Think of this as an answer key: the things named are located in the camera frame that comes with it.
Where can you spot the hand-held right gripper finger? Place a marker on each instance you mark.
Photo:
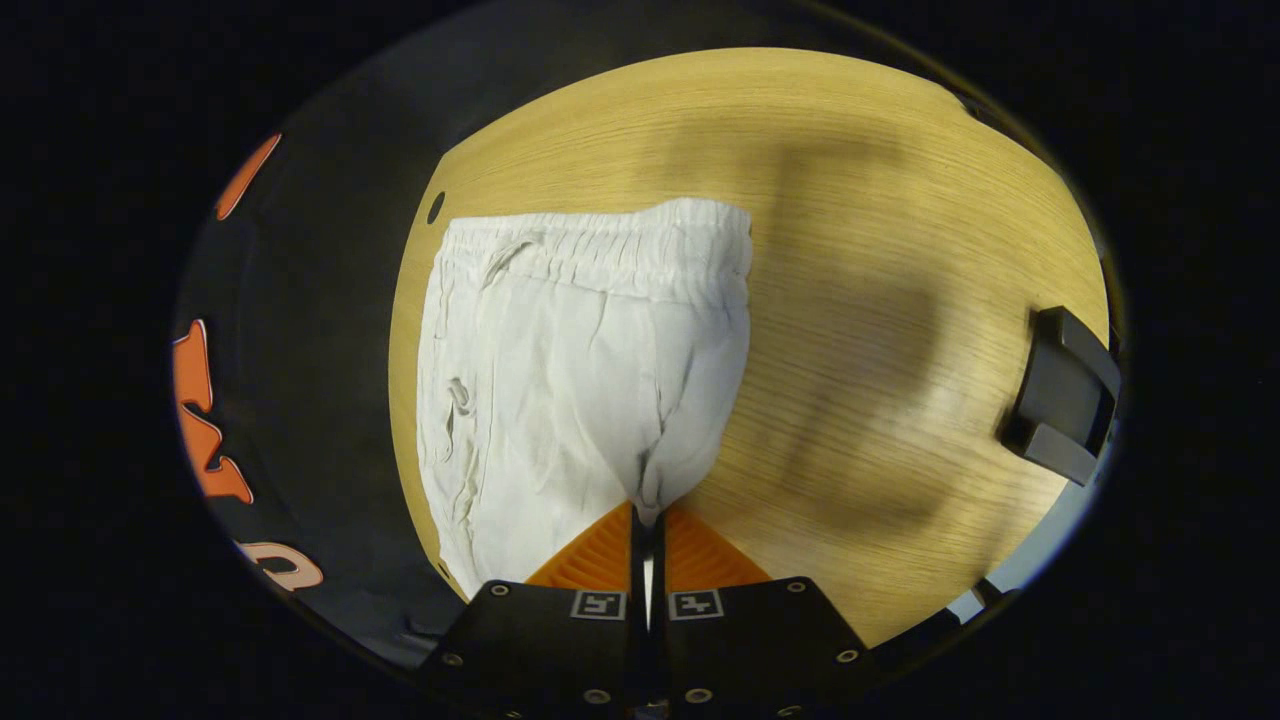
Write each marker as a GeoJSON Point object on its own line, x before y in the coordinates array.
{"type": "Point", "coordinates": [636, 640]}
{"type": "Point", "coordinates": [660, 640]}

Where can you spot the white jeans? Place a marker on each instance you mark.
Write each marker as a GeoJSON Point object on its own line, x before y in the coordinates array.
{"type": "Point", "coordinates": [580, 380]}

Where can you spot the black blocky object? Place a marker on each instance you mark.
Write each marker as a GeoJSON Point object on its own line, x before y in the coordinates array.
{"type": "Point", "coordinates": [1060, 390]}

